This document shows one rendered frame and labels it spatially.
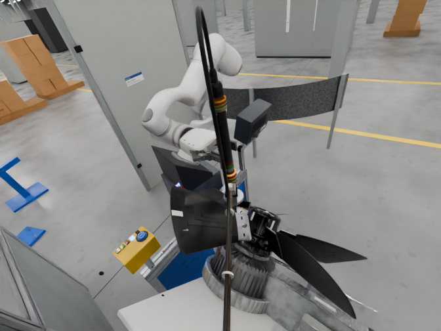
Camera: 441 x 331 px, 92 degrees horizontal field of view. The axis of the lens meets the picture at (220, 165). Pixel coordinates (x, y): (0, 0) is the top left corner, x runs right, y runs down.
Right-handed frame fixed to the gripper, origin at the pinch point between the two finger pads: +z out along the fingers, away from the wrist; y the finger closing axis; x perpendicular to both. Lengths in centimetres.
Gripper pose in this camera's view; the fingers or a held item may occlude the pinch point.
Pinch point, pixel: (225, 151)
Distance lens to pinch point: 61.7
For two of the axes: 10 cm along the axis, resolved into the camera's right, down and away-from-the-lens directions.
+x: -1.5, -7.5, -6.4
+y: -6.1, 5.8, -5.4
